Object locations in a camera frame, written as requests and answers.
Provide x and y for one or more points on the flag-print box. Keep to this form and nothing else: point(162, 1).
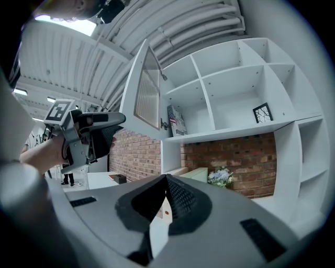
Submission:
point(177, 121)

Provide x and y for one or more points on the pale flower bouquet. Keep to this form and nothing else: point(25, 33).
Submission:
point(220, 176)

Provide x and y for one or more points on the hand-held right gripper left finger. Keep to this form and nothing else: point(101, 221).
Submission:
point(104, 217)

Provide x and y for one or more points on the beige box file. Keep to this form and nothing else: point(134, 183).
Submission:
point(179, 171)

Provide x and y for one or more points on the white ribbed-glass cabinet door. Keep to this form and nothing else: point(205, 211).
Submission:
point(129, 99)

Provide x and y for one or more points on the person's left forearm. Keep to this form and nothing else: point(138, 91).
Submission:
point(44, 154)

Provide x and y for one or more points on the black box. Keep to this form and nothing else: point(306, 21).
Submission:
point(120, 179)

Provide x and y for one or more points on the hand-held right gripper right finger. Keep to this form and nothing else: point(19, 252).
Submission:
point(222, 235)

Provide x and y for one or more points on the bundle of white ceiling pipes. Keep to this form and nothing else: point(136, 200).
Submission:
point(183, 23)

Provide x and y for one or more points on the red book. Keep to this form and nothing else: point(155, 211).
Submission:
point(111, 177)

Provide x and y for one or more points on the black head-mounted camera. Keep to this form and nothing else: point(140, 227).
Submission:
point(111, 10)

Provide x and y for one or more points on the person's face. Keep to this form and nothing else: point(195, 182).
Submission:
point(76, 9)

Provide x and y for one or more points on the black picture frame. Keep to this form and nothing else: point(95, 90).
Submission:
point(263, 113)

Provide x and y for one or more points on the white shelf desk unit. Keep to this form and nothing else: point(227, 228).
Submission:
point(235, 86)

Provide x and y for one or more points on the large ceiling light panel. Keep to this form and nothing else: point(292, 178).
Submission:
point(70, 24)

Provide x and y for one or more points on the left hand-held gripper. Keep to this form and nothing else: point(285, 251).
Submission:
point(74, 146)

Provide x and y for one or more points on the white side table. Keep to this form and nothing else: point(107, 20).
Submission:
point(99, 180)

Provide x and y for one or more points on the small ceiling light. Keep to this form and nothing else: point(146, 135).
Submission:
point(20, 91)
point(51, 99)

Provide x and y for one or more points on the pale green box file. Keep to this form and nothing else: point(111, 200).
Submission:
point(196, 174)

